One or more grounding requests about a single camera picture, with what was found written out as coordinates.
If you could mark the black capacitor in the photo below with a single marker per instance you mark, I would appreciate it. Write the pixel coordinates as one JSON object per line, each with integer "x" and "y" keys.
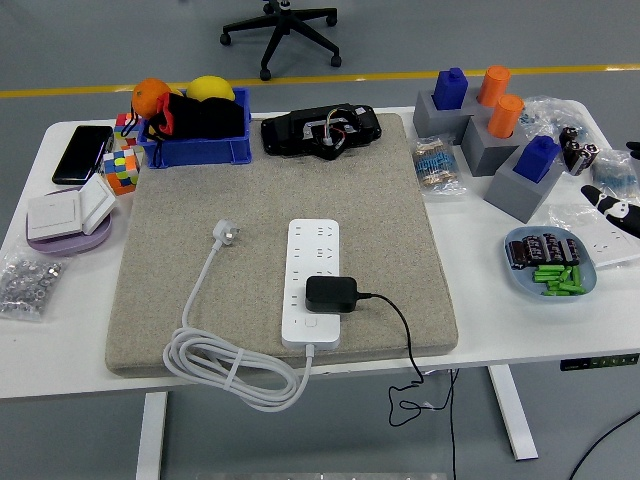
{"x": 571, "y": 251}
{"x": 517, "y": 255}
{"x": 534, "y": 250}
{"x": 552, "y": 248}

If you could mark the white wall socket panel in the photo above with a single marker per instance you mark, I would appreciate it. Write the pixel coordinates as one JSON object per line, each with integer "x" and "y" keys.
{"x": 607, "y": 247}

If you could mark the grey-brown felt mat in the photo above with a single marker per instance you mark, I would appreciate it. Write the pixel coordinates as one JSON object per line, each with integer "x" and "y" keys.
{"x": 200, "y": 190}

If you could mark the clear bag of small parts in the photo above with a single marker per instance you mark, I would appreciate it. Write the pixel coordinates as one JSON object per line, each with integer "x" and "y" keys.
{"x": 550, "y": 112}

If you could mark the black plug adapter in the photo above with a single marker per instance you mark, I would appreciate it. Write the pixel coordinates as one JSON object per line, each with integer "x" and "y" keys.
{"x": 330, "y": 294}

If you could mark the light blue plate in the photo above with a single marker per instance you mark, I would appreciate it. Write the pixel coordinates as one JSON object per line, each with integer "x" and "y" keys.
{"x": 522, "y": 282}

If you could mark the black smartphone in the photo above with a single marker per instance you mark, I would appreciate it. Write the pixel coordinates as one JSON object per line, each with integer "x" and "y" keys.
{"x": 82, "y": 152}

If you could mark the bag of metal nuts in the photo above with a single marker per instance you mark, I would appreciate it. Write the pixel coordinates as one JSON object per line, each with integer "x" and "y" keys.
{"x": 27, "y": 282}

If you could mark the white table leg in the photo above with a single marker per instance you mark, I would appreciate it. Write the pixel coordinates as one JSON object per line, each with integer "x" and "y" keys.
{"x": 150, "y": 435}
{"x": 510, "y": 410}

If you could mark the black office chair base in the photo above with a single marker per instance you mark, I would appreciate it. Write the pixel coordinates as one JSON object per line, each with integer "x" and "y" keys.
{"x": 282, "y": 30}

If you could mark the colourful puzzle cube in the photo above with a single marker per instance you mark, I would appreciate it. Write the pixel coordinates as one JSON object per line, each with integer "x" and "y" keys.
{"x": 122, "y": 170}
{"x": 122, "y": 122}

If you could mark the black table control panel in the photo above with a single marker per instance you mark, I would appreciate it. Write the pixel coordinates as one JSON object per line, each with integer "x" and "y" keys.
{"x": 600, "y": 362}

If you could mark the orange fruit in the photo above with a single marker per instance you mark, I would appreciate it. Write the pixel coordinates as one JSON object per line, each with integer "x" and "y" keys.
{"x": 147, "y": 95}

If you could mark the bag of blue resistors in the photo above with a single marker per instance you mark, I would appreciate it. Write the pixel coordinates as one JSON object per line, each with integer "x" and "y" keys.
{"x": 615, "y": 172}

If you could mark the bag of black capacitors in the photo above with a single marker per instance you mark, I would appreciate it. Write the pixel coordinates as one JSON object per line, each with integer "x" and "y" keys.
{"x": 577, "y": 150}

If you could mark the bag of striped resistors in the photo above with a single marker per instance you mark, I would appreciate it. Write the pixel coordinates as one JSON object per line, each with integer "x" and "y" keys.
{"x": 437, "y": 165}

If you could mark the open black electronic housing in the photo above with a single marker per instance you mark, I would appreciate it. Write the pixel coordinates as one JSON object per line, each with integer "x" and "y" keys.
{"x": 285, "y": 132}

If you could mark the white power strip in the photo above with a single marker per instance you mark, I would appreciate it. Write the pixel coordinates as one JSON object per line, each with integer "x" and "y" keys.
{"x": 310, "y": 245}

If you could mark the purple plate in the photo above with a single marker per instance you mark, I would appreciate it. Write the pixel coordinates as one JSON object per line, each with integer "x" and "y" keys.
{"x": 65, "y": 246}

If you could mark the blue plastic bin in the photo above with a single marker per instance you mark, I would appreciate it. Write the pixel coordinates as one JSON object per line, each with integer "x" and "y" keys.
{"x": 200, "y": 150}

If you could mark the grey holder block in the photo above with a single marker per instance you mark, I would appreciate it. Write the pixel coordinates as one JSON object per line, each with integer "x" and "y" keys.
{"x": 510, "y": 195}
{"x": 425, "y": 120}
{"x": 482, "y": 155}

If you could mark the white wall switch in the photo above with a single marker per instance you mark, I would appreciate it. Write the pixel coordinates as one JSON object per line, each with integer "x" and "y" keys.
{"x": 97, "y": 202}
{"x": 52, "y": 215}

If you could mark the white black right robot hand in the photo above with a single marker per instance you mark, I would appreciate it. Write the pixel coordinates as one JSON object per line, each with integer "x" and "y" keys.
{"x": 615, "y": 210}

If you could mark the yellow lemon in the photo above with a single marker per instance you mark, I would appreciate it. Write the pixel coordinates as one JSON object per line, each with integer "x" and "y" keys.
{"x": 210, "y": 87}

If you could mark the orange cylinder peg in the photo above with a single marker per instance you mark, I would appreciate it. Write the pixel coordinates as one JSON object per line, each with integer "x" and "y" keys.
{"x": 505, "y": 117}
{"x": 494, "y": 85}

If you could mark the blue square peg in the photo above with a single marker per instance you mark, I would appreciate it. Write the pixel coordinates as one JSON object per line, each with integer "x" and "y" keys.
{"x": 535, "y": 160}
{"x": 450, "y": 90}

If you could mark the clear plastic bag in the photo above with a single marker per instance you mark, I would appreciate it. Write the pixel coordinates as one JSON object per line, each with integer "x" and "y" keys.
{"x": 565, "y": 215}

